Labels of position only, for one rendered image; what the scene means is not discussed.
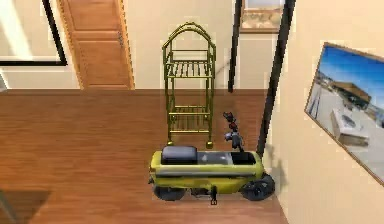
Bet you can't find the gold metal luggage cart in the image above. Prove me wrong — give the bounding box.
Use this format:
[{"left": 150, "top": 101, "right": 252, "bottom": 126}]
[{"left": 161, "top": 21, "right": 217, "bottom": 150}]

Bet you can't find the yellow motor scooter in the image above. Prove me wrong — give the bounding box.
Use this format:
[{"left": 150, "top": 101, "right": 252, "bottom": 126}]
[{"left": 147, "top": 111, "right": 277, "bottom": 206}]

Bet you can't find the brown wooden room door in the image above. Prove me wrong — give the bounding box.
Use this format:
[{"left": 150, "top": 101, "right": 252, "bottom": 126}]
[{"left": 56, "top": 0, "right": 136, "bottom": 91}]

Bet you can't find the beige framed picture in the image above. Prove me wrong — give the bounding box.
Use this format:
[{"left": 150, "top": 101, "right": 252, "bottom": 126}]
[{"left": 239, "top": 0, "right": 286, "bottom": 34}]

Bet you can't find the blue sky framed picture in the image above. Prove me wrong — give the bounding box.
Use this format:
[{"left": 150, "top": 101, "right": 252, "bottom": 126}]
[{"left": 303, "top": 41, "right": 384, "bottom": 188}]

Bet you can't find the black framed window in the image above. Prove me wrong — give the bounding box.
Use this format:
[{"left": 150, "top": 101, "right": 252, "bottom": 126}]
[{"left": 0, "top": 0, "right": 69, "bottom": 67}]

